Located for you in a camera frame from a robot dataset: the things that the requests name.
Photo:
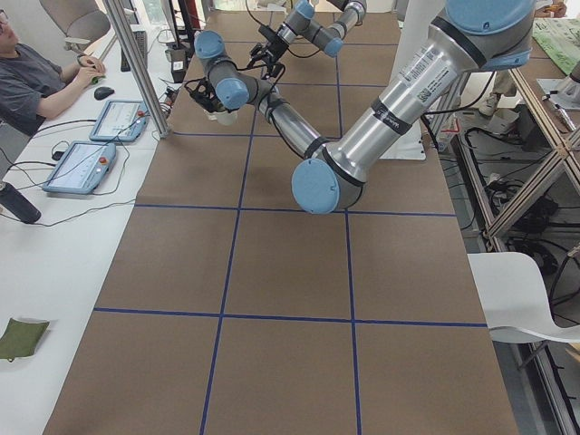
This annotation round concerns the green cloth pouch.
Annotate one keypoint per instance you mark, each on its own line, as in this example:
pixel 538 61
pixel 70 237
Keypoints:
pixel 21 338

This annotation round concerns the aluminium corner post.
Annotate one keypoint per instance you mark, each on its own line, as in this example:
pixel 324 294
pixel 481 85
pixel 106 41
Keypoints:
pixel 122 28

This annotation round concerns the far teach pendant tablet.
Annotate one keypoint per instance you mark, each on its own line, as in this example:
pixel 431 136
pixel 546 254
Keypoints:
pixel 120 120

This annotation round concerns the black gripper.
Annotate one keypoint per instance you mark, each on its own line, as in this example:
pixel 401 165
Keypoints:
pixel 272 48
pixel 208 102

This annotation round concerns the teach pendant tablet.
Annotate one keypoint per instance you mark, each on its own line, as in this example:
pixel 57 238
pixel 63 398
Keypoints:
pixel 81 168
pixel 120 120

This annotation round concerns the white curved chair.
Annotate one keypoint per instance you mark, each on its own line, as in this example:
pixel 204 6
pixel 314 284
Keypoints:
pixel 513 296

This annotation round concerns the seated person grey shirt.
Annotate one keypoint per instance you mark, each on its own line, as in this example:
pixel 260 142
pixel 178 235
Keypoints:
pixel 33 88

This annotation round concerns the black water bottle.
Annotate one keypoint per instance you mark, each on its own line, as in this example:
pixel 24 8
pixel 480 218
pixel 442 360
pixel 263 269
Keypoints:
pixel 18 204

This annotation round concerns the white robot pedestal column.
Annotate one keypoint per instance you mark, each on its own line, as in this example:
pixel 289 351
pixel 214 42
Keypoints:
pixel 420 75

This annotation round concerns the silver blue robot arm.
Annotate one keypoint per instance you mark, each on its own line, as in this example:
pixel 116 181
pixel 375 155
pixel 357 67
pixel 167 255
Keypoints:
pixel 464 37
pixel 317 22

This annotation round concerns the white HOME mug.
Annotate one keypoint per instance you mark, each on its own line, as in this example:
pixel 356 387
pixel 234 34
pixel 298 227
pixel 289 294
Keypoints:
pixel 223 116

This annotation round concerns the near teach pendant tablet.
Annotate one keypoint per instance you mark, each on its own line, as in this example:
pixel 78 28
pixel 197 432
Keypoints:
pixel 81 168

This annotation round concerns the black computer mouse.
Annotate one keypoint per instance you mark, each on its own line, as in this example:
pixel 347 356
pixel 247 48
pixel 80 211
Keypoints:
pixel 102 93

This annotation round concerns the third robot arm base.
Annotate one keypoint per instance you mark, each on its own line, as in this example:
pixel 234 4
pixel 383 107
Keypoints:
pixel 563 92

